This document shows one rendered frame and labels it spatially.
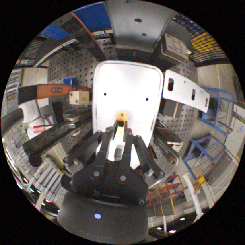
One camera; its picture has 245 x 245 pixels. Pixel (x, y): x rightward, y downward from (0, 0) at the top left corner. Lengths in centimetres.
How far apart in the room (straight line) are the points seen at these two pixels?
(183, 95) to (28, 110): 87
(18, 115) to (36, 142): 50
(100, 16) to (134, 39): 13
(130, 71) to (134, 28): 13
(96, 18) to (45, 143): 36
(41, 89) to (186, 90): 40
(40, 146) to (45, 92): 11
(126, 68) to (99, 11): 22
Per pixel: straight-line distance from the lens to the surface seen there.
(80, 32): 29
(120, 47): 28
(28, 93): 16
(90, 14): 30
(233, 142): 800
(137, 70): 24
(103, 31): 32
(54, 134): 20
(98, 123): 26
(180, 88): 29
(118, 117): 23
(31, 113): 70
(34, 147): 19
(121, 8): 19
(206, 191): 759
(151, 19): 20
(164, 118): 63
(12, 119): 63
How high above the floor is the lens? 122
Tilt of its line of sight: 69 degrees down
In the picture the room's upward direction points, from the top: 173 degrees counter-clockwise
